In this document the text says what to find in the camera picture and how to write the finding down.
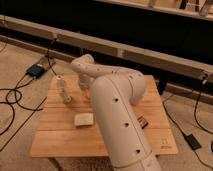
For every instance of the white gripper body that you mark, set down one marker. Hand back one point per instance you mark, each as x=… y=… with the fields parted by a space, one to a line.
x=85 y=81

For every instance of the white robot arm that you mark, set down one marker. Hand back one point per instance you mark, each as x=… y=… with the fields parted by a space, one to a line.
x=113 y=92

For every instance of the wooden table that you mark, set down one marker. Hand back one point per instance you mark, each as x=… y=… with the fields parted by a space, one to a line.
x=56 y=135

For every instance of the black power adapter right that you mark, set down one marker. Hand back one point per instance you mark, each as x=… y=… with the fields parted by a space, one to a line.
x=192 y=142

